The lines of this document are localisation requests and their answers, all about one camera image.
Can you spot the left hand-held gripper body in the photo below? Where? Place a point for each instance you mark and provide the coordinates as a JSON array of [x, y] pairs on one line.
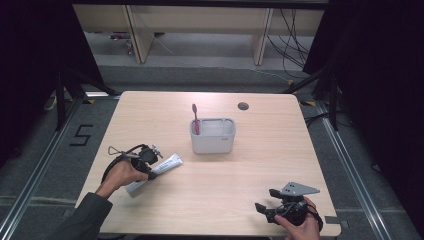
[[146, 156]]

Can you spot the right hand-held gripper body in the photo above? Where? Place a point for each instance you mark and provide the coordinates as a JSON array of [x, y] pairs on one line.
[[291, 203]]

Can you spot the white toothpaste tube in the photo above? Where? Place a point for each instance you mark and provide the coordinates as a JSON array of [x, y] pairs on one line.
[[165, 165]]

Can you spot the pink toothbrush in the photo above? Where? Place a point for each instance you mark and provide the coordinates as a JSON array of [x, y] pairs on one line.
[[196, 120]]

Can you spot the grey toothbrush holder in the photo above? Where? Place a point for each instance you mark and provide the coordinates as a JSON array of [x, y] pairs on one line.
[[213, 140]]

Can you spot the person's right hand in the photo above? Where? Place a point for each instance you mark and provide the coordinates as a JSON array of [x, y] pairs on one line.
[[300, 230]]

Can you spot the person's left hand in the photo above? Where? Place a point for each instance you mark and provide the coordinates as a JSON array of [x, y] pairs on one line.
[[121, 175]]

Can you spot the black metal stand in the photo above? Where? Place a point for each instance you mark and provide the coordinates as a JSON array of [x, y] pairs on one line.
[[333, 100], [61, 100]]

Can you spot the light wooden desk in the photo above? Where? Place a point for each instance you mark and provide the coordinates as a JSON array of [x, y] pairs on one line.
[[200, 20]]

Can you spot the black curtain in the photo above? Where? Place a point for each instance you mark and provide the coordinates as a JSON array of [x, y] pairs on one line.
[[383, 83], [30, 66]]

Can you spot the metal floor rail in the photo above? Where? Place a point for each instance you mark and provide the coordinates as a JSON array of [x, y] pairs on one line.
[[353, 180], [40, 166]]

